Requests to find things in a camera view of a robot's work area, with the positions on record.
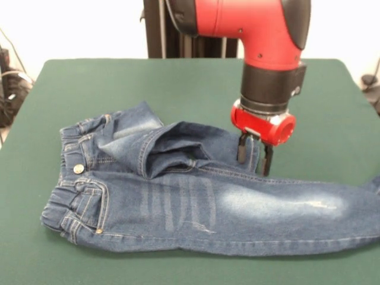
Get white cable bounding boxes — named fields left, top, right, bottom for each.
left=0, top=68, right=33, bottom=88

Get dark green table cloth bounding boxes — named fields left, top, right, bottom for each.
left=0, top=58, right=380, bottom=285

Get black metal column stand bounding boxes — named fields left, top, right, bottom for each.
left=139, top=0, right=238, bottom=59

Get black upright power strip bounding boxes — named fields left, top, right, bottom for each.
left=0, top=47, right=12, bottom=72

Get blue denim jeans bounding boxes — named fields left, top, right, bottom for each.
left=40, top=100, right=380, bottom=258

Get black cable bundle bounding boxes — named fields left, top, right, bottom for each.
left=0, top=68, right=34, bottom=128

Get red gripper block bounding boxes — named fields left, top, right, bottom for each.
left=230, top=99, right=297, bottom=178

